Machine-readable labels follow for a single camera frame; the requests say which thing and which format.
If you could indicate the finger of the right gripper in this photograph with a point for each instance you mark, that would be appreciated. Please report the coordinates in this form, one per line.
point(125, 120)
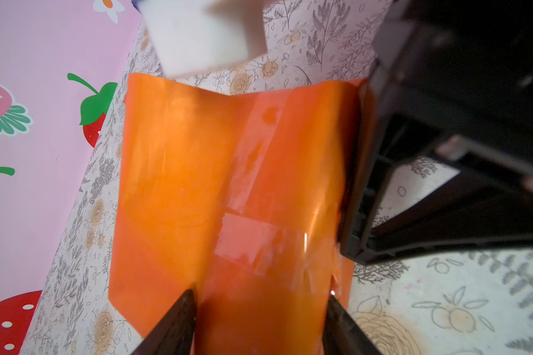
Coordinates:
point(488, 204)

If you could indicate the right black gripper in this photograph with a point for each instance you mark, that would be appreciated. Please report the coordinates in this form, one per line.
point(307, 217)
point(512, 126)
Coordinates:
point(463, 68)

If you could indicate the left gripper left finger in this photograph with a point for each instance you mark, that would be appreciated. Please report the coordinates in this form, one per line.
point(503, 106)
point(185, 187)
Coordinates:
point(173, 335)

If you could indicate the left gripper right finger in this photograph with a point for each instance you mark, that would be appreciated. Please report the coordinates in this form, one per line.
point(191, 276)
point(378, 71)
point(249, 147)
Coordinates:
point(342, 336)

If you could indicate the clear adhesive tape strip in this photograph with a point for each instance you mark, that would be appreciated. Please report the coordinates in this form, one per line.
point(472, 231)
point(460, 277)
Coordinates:
point(284, 189)

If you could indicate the orange yellow wrapping paper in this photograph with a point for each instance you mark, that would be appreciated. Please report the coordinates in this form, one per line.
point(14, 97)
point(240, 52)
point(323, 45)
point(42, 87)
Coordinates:
point(178, 145)

